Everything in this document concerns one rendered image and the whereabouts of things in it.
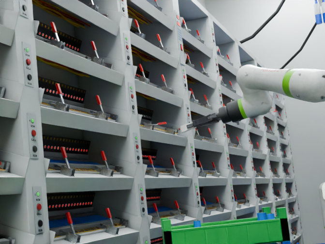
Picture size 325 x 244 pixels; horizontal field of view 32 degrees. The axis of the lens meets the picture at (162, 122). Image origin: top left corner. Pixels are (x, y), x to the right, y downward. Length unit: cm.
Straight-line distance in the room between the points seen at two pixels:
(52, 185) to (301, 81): 99
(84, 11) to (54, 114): 46
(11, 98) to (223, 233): 65
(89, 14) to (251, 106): 86
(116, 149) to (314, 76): 77
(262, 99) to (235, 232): 117
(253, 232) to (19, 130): 65
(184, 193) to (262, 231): 142
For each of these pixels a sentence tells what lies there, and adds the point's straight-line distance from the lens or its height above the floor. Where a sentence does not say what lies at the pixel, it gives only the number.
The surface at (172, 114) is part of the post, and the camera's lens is 284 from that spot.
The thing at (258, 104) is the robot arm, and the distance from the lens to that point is 249.
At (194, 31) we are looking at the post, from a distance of 364.
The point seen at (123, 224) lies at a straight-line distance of 213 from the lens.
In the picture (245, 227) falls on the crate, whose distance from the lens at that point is 140.
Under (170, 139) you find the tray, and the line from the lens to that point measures 258.
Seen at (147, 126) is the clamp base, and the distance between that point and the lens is 239.
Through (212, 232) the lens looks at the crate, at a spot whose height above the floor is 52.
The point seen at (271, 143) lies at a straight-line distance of 555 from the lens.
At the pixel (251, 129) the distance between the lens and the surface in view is 439.
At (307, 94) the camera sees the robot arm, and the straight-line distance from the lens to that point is 211.
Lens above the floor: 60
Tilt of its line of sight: 8 degrees up
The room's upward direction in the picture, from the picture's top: 6 degrees counter-clockwise
